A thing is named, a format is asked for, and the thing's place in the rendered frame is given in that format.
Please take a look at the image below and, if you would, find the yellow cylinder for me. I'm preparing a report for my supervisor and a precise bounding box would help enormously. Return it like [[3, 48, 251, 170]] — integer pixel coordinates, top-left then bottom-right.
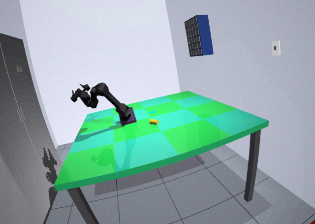
[[149, 119, 159, 124]]

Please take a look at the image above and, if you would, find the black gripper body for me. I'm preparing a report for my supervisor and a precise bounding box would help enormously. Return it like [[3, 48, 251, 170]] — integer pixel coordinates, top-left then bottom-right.
[[70, 84, 90, 102]]

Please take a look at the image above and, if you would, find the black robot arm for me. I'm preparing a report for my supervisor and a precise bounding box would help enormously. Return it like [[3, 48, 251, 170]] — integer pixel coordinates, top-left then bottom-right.
[[75, 82, 131, 121]]

